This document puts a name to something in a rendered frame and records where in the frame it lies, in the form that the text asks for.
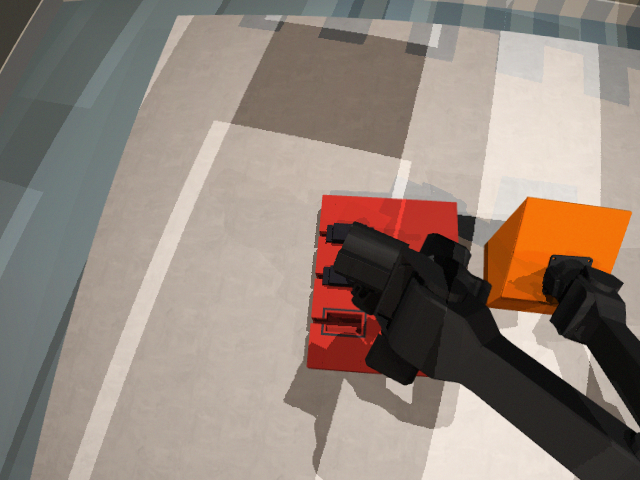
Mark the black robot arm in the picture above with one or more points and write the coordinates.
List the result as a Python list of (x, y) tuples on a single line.
[(434, 313)]

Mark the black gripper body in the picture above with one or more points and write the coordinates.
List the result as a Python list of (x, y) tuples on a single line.
[(381, 357)]

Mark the red flat rectangular panel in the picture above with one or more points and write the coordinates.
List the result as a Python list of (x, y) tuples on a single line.
[(341, 334)]

